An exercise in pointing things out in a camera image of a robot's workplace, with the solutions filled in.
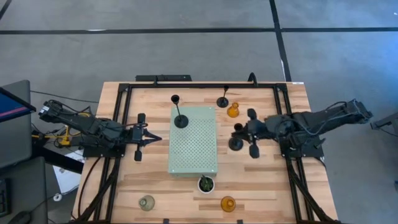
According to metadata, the amber glass candle holder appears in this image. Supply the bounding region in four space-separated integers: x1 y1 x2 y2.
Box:
220 195 237 213
226 101 241 119

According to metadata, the black aluminium table frame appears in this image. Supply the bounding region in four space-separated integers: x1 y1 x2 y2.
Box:
73 81 343 224

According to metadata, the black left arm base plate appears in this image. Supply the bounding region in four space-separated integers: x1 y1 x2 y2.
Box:
82 144 127 159

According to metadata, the dark grey desk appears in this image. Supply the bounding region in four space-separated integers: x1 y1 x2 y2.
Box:
0 156 49 224

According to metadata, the monitor with blue screen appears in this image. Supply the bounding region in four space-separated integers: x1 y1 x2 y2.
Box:
0 86 37 124

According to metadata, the thin black floor cable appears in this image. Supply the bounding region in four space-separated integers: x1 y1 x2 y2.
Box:
30 90 100 104

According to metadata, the yellow cable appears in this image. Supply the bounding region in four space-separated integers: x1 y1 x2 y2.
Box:
30 112 91 147

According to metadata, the white paper sheet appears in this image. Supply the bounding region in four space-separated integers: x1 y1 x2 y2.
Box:
52 149 85 195

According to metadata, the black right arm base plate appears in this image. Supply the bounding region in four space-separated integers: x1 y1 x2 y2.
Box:
279 136 325 158

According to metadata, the dark grey stand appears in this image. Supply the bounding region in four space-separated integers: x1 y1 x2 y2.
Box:
369 111 398 131

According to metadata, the small plant in white pot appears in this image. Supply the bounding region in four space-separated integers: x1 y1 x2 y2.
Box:
197 175 216 195

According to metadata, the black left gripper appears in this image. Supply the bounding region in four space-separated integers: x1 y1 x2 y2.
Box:
130 113 163 162

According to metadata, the tall black candlestick holder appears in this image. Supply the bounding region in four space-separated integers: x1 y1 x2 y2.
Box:
228 123 244 152
170 94 190 129

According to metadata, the clear grey glass candle holder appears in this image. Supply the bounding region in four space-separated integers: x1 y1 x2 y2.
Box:
138 195 156 212

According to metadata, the black electronics box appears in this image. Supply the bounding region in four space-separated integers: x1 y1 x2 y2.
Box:
136 74 193 82

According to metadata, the short black candlestick holder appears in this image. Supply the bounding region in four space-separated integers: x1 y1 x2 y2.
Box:
216 85 230 109

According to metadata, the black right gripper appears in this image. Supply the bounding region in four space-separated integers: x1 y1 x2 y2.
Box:
231 108 269 159

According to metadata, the green perforated metal shelf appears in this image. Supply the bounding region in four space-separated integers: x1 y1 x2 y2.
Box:
167 106 219 180

